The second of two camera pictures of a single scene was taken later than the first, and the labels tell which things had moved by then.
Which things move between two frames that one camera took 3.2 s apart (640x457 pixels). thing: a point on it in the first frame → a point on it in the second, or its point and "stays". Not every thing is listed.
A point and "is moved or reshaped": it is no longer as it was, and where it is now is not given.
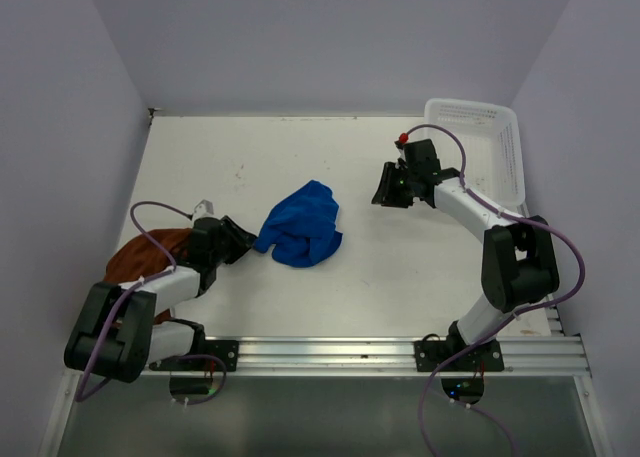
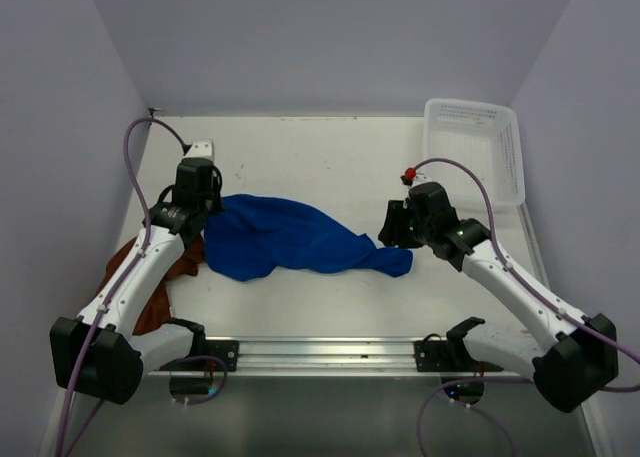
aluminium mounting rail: x=526 y=356 stays
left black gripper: x=241 y=239 → x=217 y=205
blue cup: x=300 y=229 is moved or reshaped
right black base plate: x=429 y=354 stays
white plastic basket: x=490 y=135 stays
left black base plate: x=226 y=350 stays
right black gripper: x=385 y=195 → x=391 y=235
